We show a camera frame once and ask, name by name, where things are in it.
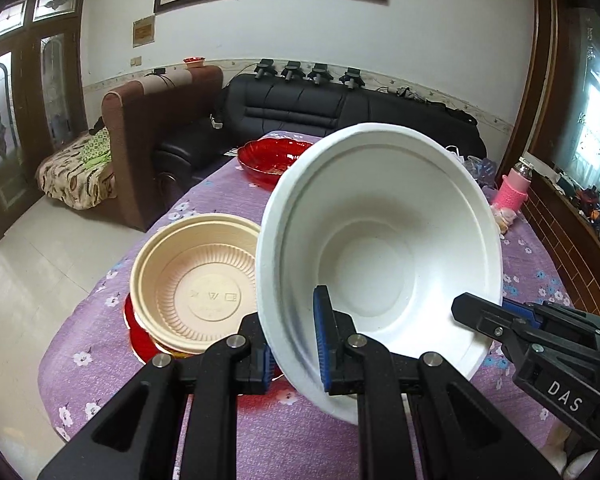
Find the snack bag on table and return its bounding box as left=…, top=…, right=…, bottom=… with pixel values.
left=491, top=206, right=517, bottom=235

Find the small gold wall plaque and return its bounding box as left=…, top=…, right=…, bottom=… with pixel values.
left=132, top=15, right=155, bottom=48

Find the patterned cushioned bench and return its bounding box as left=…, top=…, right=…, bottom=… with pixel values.
left=35, top=127, right=117, bottom=210

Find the wooden glass-panel door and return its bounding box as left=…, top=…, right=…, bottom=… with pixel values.
left=0, top=0, right=86, bottom=240

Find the pink sleeved bottle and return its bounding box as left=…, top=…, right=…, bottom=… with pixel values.
left=491, top=157, right=533, bottom=212

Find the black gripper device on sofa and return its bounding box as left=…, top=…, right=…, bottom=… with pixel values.
left=254, top=58, right=277, bottom=80

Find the large white foam bowl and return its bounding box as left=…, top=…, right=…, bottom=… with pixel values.
left=256, top=122, right=503, bottom=424

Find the brown armchair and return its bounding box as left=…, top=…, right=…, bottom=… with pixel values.
left=102, top=65, right=223, bottom=232

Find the beige plastic bowl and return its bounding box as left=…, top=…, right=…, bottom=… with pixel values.
left=130, top=214, right=260, bottom=354

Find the small red gold-rimmed plate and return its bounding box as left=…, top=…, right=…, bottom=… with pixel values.
left=123, top=295, right=300, bottom=406

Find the black leather sofa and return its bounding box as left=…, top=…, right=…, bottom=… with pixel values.
left=152, top=74, right=486, bottom=193

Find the wooden side cabinet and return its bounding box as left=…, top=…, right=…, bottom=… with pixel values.
left=522, top=176, right=600, bottom=316

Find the red bowl on armchair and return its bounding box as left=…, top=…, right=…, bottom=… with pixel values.
left=183, top=56, right=204, bottom=68

